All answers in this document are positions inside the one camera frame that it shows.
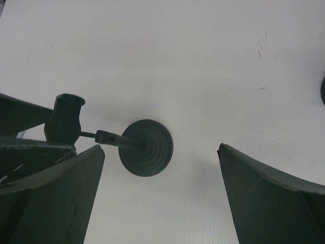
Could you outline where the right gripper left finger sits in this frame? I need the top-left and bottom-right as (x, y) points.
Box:
(1, 145), (105, 243)

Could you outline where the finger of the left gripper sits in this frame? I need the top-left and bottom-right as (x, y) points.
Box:
(1, 94), (53, 137)
(1, 137), (77, 188)

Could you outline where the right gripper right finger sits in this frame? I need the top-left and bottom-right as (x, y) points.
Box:
(217, 143), (324, 243)

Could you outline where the black phone stand round base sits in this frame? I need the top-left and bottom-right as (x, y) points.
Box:
(44, 94), (174, 177)

